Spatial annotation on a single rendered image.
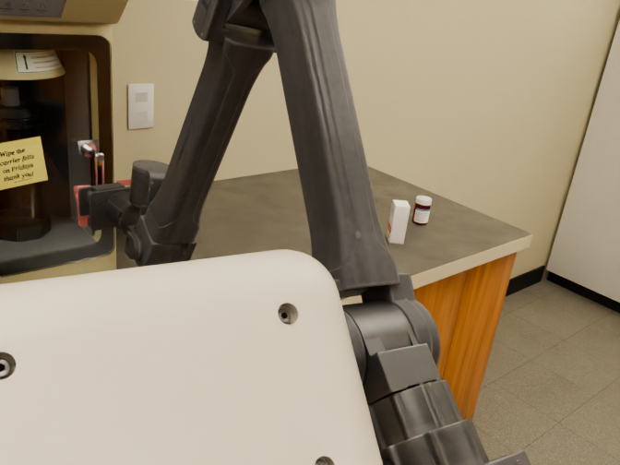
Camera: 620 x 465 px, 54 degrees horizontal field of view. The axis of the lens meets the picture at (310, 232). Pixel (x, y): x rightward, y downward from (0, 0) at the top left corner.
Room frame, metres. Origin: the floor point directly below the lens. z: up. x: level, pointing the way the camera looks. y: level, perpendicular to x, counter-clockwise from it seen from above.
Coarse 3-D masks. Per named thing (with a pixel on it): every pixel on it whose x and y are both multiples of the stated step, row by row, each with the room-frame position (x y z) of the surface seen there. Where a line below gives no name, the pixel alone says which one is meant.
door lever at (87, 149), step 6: (84, 144) 1.00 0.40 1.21; (90, 144) 1.00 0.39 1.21; (84, 150) 1.00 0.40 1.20; (90, 150) 0.99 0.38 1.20; (90, 156) 1.00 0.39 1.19; (96, 156) 0.96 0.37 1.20; (102, 156) 0.97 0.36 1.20; (96, 162) 0.96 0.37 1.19; (102, 162) 0.97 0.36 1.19; (96, 168) 0.96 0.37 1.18; (102, 168) 0.97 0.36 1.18; (96, 174) 0.96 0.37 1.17; (102, 174) 0.97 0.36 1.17; (96, 180) 0.96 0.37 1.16; (102, 180) 0.97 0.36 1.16
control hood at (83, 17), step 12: (72, 0) 0.95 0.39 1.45; (84, 0) 0.96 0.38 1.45; (96, 0) 0.97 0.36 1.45; (108, 0) 0.98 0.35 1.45; (120, 0) 0.99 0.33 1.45; (72, 12) 0.96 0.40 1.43; (84, 12) 0.97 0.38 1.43; (96, 12) 0.99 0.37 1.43; (108, 12) 1.00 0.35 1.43; (120, 12) 1.01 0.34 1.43
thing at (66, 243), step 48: (0, 48) 0.92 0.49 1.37; (48, 48) 0.96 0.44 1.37; (96, 48) 1.02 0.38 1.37; (0, 96) 0.91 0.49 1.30; (48, 96) 0.96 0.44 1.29; (96, 96) 1.02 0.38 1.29; (48, 144) 0.96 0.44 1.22; (96, 144) 1.01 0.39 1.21; (0, 192) 0.91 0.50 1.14; (48, 192) 0.96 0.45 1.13; (0, 240) 0.90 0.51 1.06; (48, 240) 0.95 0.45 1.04; (96, 240) 1.01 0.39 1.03
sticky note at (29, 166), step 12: (0, 144) 0.91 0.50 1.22; (12, 144) 0.92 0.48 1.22; (24, 144) 0.93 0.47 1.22; (36, 144) 0.95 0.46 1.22; (0, 156) 0.91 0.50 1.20; (12, 156) 0.92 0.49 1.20; (24, 156) 0.93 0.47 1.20; (36, 156) 0.94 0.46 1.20; (0, 168) 0.91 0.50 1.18; (12, 168) 0.92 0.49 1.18; (24, 168) 0.93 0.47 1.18; (36, 168) 0.94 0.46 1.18; (0, 180) 0.91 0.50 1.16; (12, 180) 0.92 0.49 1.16; (24, 180) 0.93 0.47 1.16; (36, 180) 0.94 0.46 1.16
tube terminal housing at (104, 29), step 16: (16, 32) 0.95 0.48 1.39; (32, 32) 0.96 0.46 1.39; (48, 32) 0.98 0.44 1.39; (64, 32) 0.99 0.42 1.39; (80, 32) 1.01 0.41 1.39; (96, 32) 1.03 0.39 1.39; (112, 32) 1.05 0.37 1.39; (112, 48) 1.05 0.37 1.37; (112, 64) 1.05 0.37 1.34; (112, 256) 1.04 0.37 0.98; (32, 272) 0.94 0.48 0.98; (48, 272) 0.96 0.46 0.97; (64, 272) 0.98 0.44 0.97; (80, 272) 1.00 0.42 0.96
